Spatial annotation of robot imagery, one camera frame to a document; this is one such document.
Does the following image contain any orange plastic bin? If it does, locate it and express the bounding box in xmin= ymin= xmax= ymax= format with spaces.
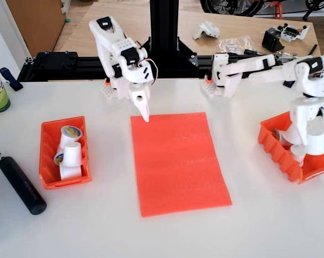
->
xmin=38 ymin=116 xmax=94 ymax=191

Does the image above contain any brown wooden cabinet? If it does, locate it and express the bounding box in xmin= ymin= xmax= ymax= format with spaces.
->
xmin=5 ymin=0 xmax=67 ymax=58

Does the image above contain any black aluminium frame post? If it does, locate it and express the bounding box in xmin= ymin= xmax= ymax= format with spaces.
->
xmin=135 ymin=0 xmax=198 ymax=59

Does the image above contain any wooden table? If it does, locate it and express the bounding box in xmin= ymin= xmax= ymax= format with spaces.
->
xmin=53 ymin=2 xmax=324 ymax=81

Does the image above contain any white device with circuit board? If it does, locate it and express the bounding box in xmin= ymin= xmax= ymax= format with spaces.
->
xmin=268 ymin=23 xmax=310 ymax=42

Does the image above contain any clear bag of screws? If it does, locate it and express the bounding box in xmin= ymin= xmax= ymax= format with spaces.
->
xmin=217 ymin=35 xmax=258 ymax=54

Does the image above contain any black printed part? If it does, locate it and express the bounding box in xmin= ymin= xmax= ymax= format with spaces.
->
xmin=261 ymin=30 xmax=285 ymax=53

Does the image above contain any blue bar clamp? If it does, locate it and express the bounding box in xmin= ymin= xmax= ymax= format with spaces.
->
xmin=0 ymin=67 xmax=24 ymax=92
xmin=283 ymin=44 xmax=319 ymax=88

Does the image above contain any metal clamp tool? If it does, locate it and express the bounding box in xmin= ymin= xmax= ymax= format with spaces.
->
xmin=273 ymin=51 xmax=299 ymax=59

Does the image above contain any orange metal post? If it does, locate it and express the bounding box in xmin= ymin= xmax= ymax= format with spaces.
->
xmin=274 ymin=0 xmax=284 ymax=19

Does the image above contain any black handle screwdriver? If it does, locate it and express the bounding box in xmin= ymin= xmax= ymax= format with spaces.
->
xmin=244 ymin=48 xmax=265 ymax=56

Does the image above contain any white printed robot part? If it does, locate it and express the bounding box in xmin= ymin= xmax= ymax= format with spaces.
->
xmin=192 ymin=20 xmax=221 ymax=40

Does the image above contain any red lid white coffee pod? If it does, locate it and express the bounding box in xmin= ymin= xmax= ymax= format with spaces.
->
xmin=271 ymin=128 xmax=284 ymax=144
xmin=281 ymin=128 xmax=296 ymax=146
xmin=290 ymin=145 xmax=307 ymax=167

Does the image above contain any black plastic mounting block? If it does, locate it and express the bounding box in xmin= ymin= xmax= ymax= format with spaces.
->
xmin=34 ymin=51 xmax=79 ymax=71

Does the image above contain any blue lid white coffee pod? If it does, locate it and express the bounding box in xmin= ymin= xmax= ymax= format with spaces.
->
xmin=59 ymin=163 xmax=83 ymax=181
xmin=62 ymin=141 xmax=84 ymax=168
xmin=53 ymin=146 xmax=66 ymax=165
xmin=59 ymin=125 xmax=84 ymax=148

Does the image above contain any black electric screwdriver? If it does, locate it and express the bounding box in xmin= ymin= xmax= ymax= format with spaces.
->
xmin=0 ymin=146 xmax=47 ymax=216

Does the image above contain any black bicycle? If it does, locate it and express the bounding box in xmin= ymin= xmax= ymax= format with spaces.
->
xmin=199 ymin=0 xmax=324 ymax=22

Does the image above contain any black aluminium frame rail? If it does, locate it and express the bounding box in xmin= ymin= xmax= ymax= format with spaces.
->
xmin=16 ymin=53 xmax=289 ymax=82

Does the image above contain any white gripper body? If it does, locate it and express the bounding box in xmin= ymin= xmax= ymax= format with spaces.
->
xmin=128 ymin=83 xmax=152 ymax=106
xmin=289 ymin=96 xmax=324 ymax=126

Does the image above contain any white crumpled sheet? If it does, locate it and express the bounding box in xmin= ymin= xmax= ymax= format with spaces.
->
xmin=60 ymin=0 xmax=71 ymax=16

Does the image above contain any orange foam mat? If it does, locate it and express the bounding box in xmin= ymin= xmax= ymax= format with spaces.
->
xmin=130 ymin=112 xmax=233 ymax=218

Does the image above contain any white gripper fixed finger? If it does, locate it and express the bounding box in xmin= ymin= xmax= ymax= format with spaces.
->
xmin=135 ymin=102 xmax=151 ymax=124
xmin=281 ymin=119 xmax=313 ymax=148

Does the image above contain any orange bin with white label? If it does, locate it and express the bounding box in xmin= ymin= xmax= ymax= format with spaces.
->
xmin=257 ymin=109 xmax=324 ymax=185

